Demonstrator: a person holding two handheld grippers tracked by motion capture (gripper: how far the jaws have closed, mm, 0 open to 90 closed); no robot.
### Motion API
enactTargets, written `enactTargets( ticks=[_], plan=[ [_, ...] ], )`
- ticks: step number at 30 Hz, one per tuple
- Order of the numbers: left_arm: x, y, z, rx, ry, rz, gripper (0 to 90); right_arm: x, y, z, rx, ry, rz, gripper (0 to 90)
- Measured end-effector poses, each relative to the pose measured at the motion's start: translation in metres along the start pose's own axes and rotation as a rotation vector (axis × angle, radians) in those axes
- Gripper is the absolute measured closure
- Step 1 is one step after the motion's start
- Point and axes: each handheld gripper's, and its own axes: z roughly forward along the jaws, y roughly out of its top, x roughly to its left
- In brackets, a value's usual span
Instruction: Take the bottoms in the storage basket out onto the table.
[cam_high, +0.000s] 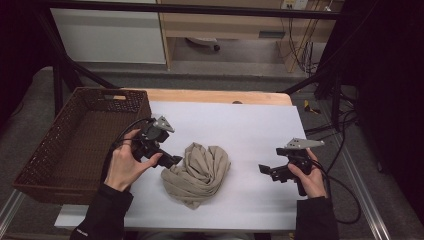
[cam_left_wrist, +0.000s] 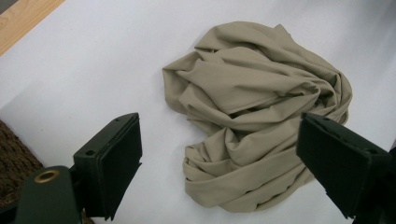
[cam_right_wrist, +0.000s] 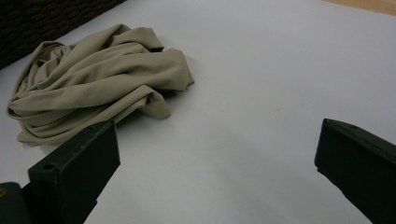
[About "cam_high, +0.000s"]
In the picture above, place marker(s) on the light wooden desk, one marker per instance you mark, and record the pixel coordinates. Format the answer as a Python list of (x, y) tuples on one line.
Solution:
[(230, 26)]

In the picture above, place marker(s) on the person's left hand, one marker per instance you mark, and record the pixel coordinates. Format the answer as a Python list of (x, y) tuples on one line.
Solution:
[(125, 165)]

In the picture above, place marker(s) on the black metal stand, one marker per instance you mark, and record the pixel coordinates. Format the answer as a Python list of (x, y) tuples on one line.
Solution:
[(336, 100), (58, 86)]

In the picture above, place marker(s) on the brown wicker basket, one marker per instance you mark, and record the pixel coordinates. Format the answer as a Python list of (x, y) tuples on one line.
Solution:
[(80, 146)]

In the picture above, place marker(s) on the yellow and black tool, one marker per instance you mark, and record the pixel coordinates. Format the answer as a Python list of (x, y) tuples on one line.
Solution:
[(311, 108)]

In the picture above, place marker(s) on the person's right hand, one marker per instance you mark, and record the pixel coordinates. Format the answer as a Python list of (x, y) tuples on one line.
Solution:
[(311, 181)]

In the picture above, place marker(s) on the black curtain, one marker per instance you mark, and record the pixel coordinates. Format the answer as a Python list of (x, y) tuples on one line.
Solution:
[(20, 50), (390, 83)]

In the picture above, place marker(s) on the white cabinet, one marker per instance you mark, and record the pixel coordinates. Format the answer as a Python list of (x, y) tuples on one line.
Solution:
[(110, 36)]

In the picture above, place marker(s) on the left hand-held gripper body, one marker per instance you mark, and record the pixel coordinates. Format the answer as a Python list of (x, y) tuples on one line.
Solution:
[(151, 136)]

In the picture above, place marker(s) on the beige cloth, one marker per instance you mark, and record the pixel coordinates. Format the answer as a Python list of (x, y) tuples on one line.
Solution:
[(198, 175)]

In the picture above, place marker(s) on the white wall socket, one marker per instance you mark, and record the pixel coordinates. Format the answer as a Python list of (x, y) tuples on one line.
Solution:
[(295, 4)]

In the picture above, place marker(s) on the aluminium rail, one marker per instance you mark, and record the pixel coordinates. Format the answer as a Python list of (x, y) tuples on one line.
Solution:
[(363, 193), (10, 206)]

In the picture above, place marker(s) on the office chair base with caster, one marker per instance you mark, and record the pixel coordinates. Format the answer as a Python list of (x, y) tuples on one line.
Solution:
[(203, 41)]

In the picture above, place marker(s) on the black metal frame bar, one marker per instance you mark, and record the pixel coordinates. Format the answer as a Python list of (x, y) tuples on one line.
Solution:
[(186, 10)]

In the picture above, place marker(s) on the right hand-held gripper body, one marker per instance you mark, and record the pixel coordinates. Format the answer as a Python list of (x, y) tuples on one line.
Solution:
[(298, 156)]

